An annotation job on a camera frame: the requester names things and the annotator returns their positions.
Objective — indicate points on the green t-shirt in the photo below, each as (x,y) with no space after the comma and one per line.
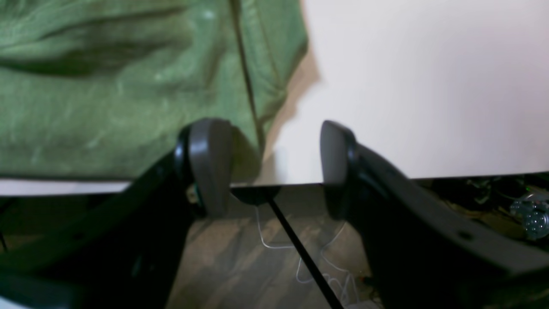
(99,89)

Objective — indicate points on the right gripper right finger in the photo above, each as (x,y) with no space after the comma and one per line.
(421,254)

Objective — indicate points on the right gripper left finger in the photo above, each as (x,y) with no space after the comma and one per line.
(125,253)

